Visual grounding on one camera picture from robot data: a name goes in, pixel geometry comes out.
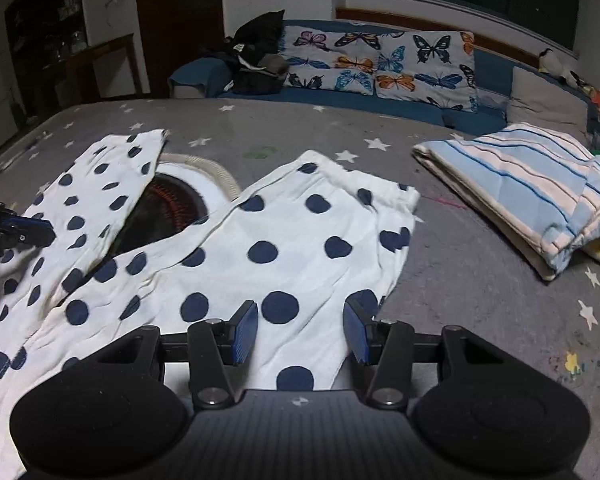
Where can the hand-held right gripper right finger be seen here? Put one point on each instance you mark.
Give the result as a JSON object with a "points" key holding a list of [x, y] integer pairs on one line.
{"points": [[357, 334]]}

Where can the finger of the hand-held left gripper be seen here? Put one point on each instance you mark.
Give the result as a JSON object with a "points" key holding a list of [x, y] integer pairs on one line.
{"points": [[32, 230]]}

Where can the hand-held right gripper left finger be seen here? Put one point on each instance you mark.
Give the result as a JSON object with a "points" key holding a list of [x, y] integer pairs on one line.
{"points": [[245, 334]]}

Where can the white navy polka dot pants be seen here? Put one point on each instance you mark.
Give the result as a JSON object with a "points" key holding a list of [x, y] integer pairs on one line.
{"points": [[290, 220]]}

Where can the black clothes pile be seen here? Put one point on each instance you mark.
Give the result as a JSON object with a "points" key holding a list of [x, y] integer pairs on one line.
{"points": [[255, 35]]}

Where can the dark wooden table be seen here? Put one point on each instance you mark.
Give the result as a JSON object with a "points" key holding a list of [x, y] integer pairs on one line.
{"points": [[105, 47]]}

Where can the dark cluttered shelf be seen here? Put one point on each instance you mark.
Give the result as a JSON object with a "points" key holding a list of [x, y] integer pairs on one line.
{"points": [[40, 25]]}

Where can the grey star print bed sheet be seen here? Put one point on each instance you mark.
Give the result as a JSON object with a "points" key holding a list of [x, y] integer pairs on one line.
{"points": [[305, 125]]}

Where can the folded blue striped blanket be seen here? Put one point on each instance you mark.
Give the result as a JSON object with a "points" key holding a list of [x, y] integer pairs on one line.
{"points": [[520, 185]]}

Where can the dark wooden wardrobe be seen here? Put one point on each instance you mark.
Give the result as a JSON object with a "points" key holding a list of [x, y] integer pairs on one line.
{"points": [[180, 25]]}

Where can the butterfly print pillow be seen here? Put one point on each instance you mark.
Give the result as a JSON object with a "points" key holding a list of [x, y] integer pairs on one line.
{"points": [[425, 70], [330, 60]]}

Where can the grey pillow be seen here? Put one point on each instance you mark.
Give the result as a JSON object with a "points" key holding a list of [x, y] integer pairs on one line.
{"points": [[545, 100]]}

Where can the white black plush toy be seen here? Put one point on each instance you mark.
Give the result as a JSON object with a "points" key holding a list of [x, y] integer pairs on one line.
{"points": [[550, 62]]}

